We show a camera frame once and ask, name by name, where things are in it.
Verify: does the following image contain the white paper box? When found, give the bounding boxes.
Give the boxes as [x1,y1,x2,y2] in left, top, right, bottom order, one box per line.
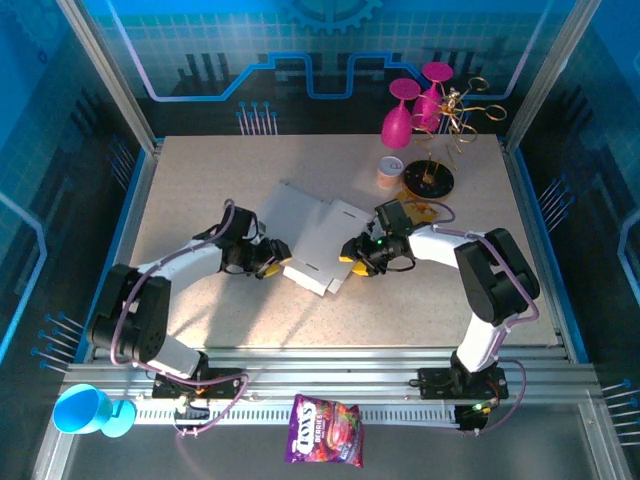
[257,179,375,297]

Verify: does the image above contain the yellow snack packet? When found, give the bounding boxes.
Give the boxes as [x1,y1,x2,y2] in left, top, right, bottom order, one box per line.
[397,189,441,224]

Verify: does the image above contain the pink wine glass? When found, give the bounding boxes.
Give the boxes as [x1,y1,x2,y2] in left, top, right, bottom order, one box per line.
[380,78,422,150]
[410,61,455,134]

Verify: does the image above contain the small black controller board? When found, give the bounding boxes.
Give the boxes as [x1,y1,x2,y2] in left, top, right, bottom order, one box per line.
[455,399,494,433]
[172,397,211,434]

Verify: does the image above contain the purple berries candy bag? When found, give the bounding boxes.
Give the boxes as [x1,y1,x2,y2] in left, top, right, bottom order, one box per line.
[284,393,365,469]

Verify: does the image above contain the blue plastic goblet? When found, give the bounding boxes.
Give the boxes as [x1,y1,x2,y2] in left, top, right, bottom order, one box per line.
[52,383,137,440]

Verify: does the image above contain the gold wire rack black base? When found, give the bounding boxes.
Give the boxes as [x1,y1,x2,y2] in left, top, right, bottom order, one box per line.
[402,75,509,202]

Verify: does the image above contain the aluminium frame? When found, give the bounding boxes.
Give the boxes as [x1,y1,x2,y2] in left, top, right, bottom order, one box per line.
[37,0,634,480]

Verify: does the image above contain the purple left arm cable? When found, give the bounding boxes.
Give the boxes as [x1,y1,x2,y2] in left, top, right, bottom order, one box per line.
[109,198,251,441]

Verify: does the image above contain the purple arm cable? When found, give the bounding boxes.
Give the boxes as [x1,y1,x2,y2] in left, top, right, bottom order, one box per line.
[109,198,251,441]
[404,199,542,436]

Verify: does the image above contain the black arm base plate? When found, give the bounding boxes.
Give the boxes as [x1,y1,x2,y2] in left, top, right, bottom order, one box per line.
[417,367,506,401]
[152,367,249,401]

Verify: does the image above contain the white slotted cable duct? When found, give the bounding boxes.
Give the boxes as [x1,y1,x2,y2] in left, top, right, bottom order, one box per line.
[134,397,461,427]

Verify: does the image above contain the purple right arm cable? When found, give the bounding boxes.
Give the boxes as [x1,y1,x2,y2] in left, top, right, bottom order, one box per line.
[404,199,542,436]

